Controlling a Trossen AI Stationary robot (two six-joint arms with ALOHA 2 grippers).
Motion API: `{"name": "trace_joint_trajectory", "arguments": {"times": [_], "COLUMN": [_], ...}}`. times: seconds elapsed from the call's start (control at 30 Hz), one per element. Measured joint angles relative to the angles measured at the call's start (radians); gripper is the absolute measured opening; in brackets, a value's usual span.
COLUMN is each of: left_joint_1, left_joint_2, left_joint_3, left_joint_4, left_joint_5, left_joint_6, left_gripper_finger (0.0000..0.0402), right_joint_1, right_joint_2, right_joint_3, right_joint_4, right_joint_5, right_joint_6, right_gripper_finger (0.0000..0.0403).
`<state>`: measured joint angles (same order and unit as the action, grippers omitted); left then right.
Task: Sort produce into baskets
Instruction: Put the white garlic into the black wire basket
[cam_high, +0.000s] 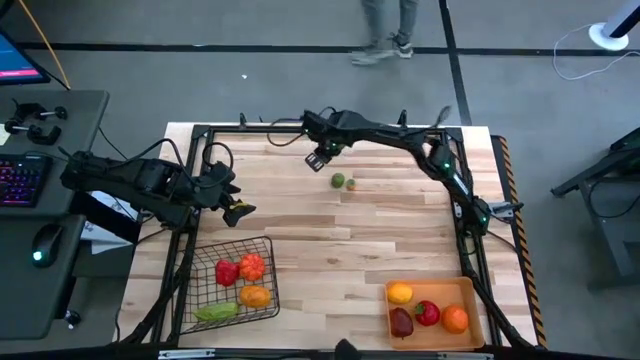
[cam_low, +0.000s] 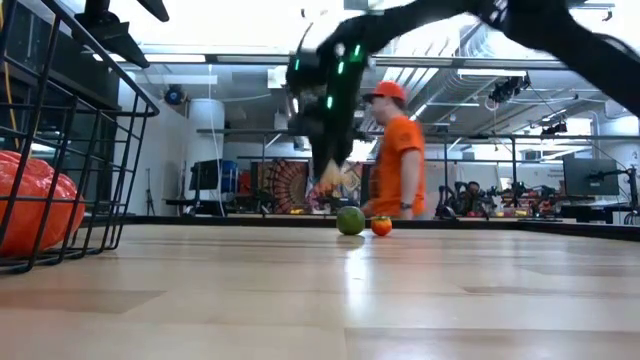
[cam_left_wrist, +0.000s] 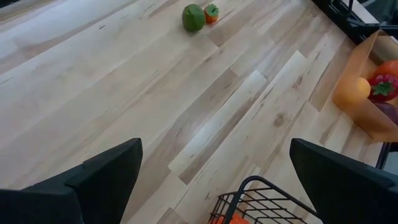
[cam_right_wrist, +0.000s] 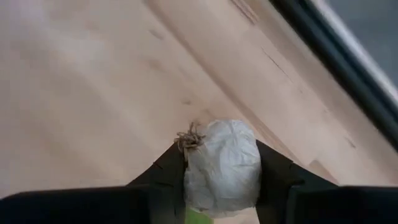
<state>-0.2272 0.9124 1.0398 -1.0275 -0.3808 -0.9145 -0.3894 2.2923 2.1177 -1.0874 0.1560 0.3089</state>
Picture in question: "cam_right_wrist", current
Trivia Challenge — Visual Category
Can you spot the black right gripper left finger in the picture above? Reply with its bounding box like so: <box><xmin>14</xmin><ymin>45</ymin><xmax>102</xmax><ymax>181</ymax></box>
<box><xmin>126</xmin><ymin>142</ymin><xmax>188</xmax><ymax>224</ymax></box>

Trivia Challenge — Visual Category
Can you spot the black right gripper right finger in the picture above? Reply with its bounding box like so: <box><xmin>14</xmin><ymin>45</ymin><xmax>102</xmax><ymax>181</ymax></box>
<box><xmin>255</xmin><ymin>139</ymin><xmax>339</xmax><ymax>224</ymax></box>

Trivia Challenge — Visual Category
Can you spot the white garlic bulb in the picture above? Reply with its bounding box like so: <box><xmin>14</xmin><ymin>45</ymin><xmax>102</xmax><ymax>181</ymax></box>
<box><xmin>174</xmin><ymin>119</ymin><xmax>262</xmax><ymax>224</ymax></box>

